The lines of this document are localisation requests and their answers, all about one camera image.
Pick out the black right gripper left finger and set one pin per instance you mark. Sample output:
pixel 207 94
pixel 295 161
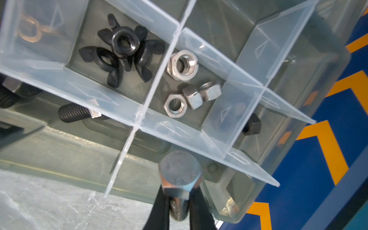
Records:
pixel 159 218

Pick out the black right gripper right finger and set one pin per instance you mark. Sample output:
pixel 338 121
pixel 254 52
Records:
pixel 200 217

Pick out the silver bolt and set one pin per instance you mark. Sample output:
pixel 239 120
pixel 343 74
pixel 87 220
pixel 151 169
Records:
pixel 180 173

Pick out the black hex nut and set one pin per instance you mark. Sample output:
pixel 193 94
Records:
pixel 253 126

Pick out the black hex bolt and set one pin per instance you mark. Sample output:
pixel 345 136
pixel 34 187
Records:
pixel 73 112
pixel 14 90

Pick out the black wing nut cluster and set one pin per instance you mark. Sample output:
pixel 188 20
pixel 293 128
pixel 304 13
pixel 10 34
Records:
pixel 123 40
pixel 143 57

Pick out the brass wing nut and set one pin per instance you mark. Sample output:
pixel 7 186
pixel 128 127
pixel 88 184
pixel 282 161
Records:
pixel 31 30

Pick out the grey plastic organizer box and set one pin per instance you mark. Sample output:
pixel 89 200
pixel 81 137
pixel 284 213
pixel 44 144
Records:
pixel 97 93

